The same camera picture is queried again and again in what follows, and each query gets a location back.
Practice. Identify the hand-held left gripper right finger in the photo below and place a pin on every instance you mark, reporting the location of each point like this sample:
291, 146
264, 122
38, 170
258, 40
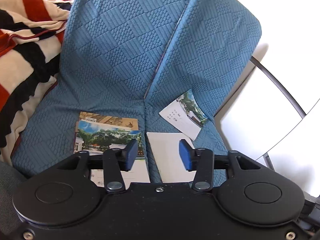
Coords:
184, 155

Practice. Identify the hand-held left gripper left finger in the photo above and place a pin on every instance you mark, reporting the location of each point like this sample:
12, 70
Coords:
132, 155

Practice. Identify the photo cover notebook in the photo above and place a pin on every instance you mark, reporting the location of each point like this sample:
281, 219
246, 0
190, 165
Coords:
105, 137
182, 115

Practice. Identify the painting cover book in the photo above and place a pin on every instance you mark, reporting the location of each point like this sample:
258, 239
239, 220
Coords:
110, 120

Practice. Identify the blue quilted folding seat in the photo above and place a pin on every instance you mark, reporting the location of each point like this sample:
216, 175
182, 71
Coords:
112, 42
212, 42

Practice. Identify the curved grey metal bar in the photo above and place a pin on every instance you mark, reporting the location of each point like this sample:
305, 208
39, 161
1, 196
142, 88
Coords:
280, 80

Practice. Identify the striped fleece blanket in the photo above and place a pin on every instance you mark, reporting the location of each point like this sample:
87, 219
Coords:
25, 42

